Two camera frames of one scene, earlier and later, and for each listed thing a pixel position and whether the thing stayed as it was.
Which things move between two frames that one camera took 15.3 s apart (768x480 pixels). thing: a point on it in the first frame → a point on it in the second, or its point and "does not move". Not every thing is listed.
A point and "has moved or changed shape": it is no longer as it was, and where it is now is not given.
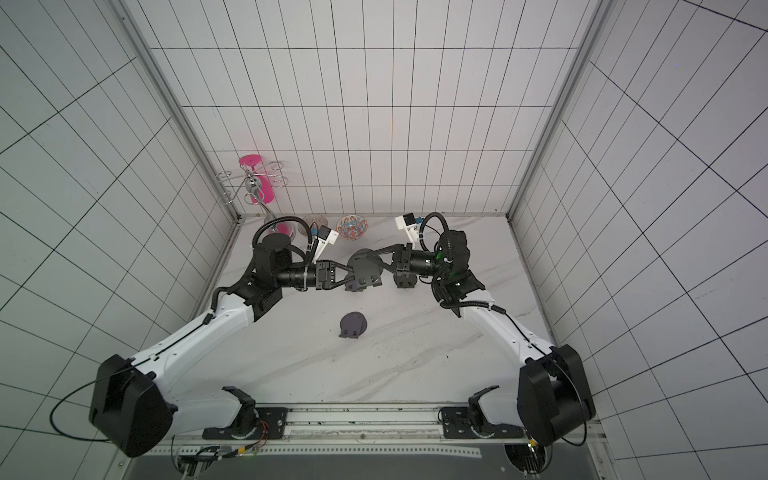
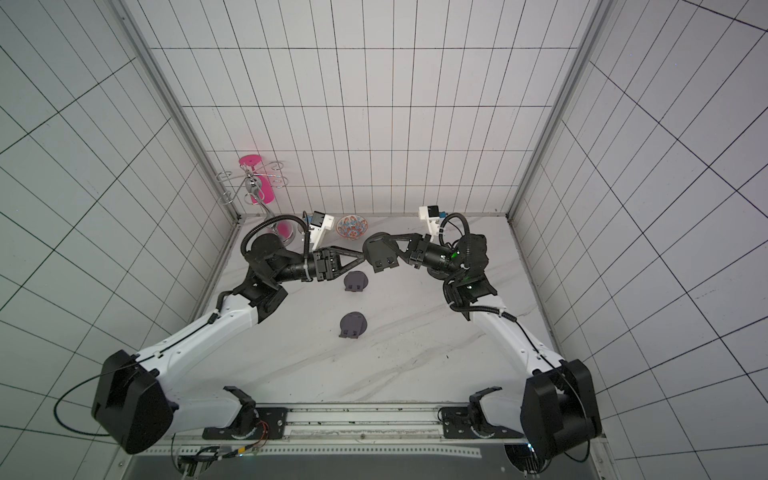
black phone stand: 405,280 has moved or changed shape
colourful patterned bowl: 352,227 does not move
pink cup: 266,191 does not move
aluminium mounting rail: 355,431 does not move
